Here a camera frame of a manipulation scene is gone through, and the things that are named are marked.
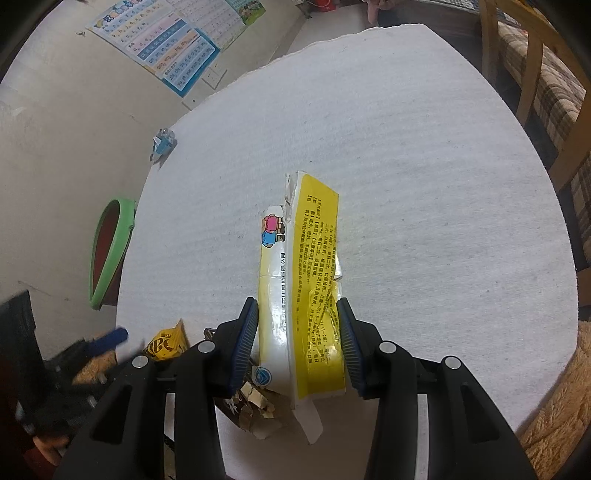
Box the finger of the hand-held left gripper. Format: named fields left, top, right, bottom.
left=69, top=327, right=130, bottom=365

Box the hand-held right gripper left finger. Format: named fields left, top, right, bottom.
left=53, top=296, right=260, bottom=480

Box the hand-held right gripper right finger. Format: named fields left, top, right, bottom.
left=335, top=298, right=539, bottom=480

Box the yellow snack wrapper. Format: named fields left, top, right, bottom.
left=141, top=318, right=191, bottom=363

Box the green-rimmed red bin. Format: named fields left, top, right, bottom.
left=89, top=198, right=137, bottom=311

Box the yellow cardboard box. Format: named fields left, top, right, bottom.
left=255, top=170, right=347, bottom=446

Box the torn brown wrapper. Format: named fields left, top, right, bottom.
left=217, top=360, right=284, bottom=440

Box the black box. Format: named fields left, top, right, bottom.
left=0, top=290, right=44, bottom=370

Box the small blue white scrap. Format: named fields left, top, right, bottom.
left=150, top=128, right=178, bottom=163

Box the beige fluffy cover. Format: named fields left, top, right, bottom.
left=71, top=320, right=591, bottom=480

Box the wooden chair with plaid cushion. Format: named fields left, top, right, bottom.
left=494, top=0, right=591, bottom=268

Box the white wall socket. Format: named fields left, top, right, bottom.
left=201, top=65, right=228, bottom=89

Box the alphabet wall poster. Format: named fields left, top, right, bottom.
left=85, top=0, right=221, bottom=99

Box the white wall chart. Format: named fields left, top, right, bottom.
left=168, top=0, right=247, bottom=51

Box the green wall poster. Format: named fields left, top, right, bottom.
left=226, top=0, right=267, bottom=25

